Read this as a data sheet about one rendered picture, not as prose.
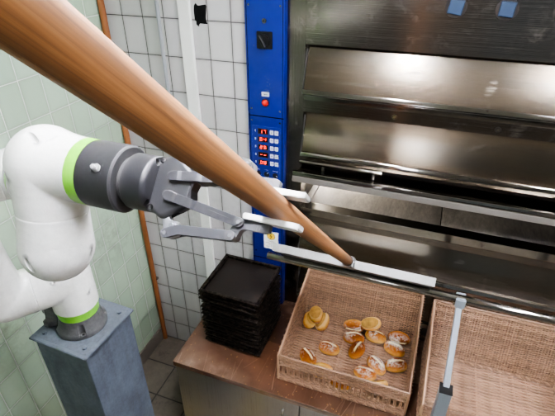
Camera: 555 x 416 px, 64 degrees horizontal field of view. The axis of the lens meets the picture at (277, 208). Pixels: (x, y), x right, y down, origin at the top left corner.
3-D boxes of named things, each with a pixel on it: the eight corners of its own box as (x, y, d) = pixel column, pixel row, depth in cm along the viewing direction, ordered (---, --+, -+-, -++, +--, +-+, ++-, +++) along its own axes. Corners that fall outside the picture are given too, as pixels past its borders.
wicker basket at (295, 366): (305, 304, 232) (308, 263, 218) (416, 333, 216) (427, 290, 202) (274, 380, 194) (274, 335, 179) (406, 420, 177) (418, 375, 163)
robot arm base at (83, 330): (19, 322, 139) (13, 308, 136) (55, 291, 151) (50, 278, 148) (84, 347, 131) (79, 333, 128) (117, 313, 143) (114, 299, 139)
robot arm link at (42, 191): (-24, 125, 58) (43, 115, 67) (-9, 215, 62) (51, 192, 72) (64, 140, 54) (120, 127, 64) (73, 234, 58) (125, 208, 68)
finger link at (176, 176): (180, 188, 59) (181, 177, 60) (260, 189, 57) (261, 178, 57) (166, 181, 56) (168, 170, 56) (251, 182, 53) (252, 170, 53)
